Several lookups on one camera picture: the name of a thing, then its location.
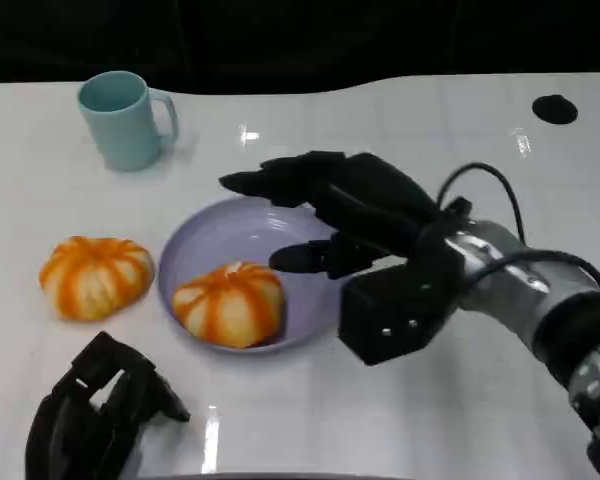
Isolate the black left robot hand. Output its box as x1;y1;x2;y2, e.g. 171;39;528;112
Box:
24;331;191;480

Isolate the lilac plate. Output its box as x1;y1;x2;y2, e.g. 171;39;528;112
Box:
157;196;351;356

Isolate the pale green mug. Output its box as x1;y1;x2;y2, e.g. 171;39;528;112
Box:
76;70;180;173

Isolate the black table cable grommet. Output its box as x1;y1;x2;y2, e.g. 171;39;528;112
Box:
531;93;579;125

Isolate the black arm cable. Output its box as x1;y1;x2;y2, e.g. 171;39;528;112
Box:
472;249;600;301
437;162;527;242

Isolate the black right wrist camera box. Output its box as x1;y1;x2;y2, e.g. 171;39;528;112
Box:
337;258;462;367

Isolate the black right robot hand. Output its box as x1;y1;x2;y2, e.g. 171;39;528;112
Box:
218;149;446;281

